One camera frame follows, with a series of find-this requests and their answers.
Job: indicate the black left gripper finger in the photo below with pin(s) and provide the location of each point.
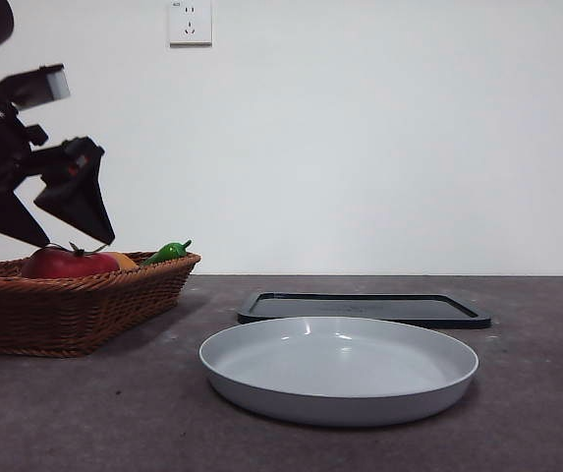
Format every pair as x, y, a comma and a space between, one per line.
11, 216
82, 201

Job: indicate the red tomato with green stem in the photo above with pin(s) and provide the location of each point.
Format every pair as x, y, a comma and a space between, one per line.
70, 265

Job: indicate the yellow-orange potato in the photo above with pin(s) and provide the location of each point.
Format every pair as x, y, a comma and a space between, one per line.
126, 260

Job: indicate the green chili pepper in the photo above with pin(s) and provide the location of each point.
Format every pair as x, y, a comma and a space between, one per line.
165, 253

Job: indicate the brown wicker basket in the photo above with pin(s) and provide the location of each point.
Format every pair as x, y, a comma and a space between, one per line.
65, 314

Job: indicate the white round plate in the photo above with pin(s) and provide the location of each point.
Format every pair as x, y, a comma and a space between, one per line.
340, 373

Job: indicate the dark rectangular tray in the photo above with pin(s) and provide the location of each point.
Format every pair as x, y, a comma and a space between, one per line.
409, 307

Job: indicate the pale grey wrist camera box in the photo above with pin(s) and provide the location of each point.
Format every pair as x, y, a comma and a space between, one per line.
58, 84

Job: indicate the white wall power socket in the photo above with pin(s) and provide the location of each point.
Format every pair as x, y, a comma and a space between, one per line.
191, 24

